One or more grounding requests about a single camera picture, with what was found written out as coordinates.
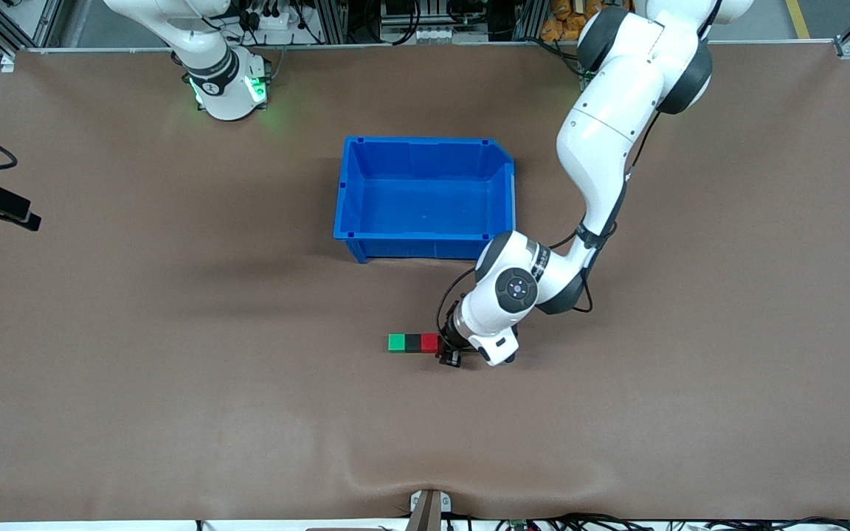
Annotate blue plastic storage bin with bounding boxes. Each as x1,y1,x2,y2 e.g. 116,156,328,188
334,136,518,267

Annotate brown table mat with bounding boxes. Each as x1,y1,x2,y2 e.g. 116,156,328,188
0,43,850,523

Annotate grey electronics box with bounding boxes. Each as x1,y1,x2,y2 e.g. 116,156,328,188
379,0,463,44

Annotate white power strip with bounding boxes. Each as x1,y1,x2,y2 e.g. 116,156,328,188
239,0,302,46

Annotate orange packets bag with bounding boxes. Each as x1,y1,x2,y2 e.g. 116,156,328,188
541,0,604,43

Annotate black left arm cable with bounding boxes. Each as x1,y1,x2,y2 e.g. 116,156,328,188
435,170,634,334

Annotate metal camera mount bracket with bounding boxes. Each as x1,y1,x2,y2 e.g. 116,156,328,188
409,489,453,531

